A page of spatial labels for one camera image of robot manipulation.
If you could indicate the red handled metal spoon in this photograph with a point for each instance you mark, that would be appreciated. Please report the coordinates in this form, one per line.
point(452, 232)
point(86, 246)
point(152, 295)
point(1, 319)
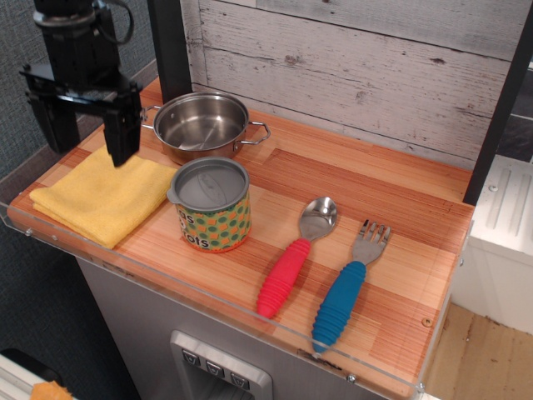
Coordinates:
point(316, 221)

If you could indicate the black vertical post right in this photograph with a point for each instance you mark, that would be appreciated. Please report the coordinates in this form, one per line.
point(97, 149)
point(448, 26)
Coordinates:
point(506, 101)

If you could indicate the peas and carrots toy can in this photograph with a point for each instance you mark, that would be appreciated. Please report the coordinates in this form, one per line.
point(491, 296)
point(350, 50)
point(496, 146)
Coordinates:
point(211, 195)

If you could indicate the clear acrylic table guard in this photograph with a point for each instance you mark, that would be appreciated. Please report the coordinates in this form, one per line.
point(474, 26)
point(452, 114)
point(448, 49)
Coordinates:
point(388, 342)

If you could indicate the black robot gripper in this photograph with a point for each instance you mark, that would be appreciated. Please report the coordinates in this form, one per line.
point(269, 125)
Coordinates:
point(83, 76)

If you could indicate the grey toy fridge cabinet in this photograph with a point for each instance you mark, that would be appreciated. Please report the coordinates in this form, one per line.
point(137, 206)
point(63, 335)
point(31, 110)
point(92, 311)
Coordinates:
point(142, 320)

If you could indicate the orange object bottom corner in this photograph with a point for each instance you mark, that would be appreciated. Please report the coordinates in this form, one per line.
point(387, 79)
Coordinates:
point(49, 391)

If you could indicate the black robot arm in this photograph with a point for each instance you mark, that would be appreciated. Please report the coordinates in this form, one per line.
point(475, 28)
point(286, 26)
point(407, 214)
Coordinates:
point(74, 12)

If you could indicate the stainless steel toy pot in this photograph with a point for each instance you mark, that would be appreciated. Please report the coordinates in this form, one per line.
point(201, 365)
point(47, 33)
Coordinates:
point(204, 124)

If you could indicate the folded yellow cloth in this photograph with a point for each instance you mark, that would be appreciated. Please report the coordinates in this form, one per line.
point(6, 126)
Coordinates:
point(102, 202)

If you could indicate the silver dispenser button panel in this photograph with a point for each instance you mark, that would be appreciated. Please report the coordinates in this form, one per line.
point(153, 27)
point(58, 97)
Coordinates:
point(216, 368)

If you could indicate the white toy sink unit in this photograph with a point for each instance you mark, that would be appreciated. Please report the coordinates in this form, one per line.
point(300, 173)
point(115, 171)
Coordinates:
point(494, 275)

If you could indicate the blue handled metal fork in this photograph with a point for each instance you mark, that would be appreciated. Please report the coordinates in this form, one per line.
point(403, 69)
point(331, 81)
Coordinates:
point(335, 310)

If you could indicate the black white object bottom left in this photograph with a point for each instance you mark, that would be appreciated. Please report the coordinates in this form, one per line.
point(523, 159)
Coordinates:
point(20, 371)

